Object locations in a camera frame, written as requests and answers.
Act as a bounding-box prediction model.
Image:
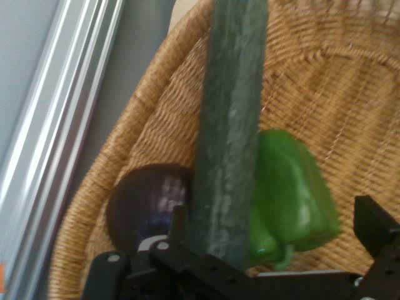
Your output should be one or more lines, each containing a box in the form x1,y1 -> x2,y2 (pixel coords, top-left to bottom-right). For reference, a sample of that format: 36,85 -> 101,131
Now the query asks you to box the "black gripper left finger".
81,204 -> 251,300

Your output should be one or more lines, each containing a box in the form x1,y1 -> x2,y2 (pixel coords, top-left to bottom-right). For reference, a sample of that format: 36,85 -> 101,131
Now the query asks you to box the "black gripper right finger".
354,195 -> 400,300

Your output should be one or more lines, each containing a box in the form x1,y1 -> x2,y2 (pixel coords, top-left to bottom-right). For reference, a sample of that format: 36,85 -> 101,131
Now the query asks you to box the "dark green cucumber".
183,0 -> 270,272

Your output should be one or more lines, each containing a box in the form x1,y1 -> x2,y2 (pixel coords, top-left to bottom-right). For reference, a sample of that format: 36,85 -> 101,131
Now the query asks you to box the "dark purple eggplant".
106,164 -> 195,253

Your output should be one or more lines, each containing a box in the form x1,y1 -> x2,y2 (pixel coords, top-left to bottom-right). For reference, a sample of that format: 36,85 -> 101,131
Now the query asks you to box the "green bell pepper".
248,129 -> 342,272

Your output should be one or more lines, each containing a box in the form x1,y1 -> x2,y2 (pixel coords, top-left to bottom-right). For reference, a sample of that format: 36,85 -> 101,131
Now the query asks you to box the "woven wicker basket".
49,0 -> 400,300

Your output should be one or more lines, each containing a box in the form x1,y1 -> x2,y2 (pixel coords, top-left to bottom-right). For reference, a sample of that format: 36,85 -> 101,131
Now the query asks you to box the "aluminium extrusion rail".
0,0 -> 126,300

